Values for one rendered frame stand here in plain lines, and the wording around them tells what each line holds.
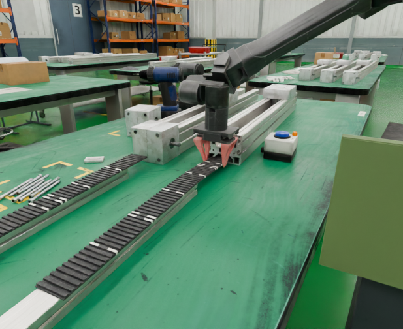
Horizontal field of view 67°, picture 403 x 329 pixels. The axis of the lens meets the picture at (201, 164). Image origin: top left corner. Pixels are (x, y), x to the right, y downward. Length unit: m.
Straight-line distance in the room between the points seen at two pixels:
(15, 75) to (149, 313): 2.47
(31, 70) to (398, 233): 2.65
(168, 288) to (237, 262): 0.11
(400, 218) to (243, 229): 0.25
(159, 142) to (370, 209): 0.54
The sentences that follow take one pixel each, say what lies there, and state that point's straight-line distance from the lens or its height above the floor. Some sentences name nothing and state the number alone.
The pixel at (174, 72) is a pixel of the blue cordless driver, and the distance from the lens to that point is 1.24.
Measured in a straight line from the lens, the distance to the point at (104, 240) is 0.51.
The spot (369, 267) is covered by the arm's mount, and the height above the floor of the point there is 0.80.
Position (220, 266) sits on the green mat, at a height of 0.78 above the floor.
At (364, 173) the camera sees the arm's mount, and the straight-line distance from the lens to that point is 0.45.
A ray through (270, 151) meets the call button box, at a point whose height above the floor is 0.81.
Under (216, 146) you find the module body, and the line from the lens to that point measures 0.85.
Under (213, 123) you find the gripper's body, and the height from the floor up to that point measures 0.91.
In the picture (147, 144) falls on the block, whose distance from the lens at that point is 0.85.
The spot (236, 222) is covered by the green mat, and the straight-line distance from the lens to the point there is 0.59.
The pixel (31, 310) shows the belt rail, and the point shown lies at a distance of 0.44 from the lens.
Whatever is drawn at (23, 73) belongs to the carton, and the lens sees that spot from 2.78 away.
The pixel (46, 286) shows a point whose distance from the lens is 0.45.
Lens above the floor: 1.10
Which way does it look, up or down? 22 degrees down
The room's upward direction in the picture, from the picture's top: straight up
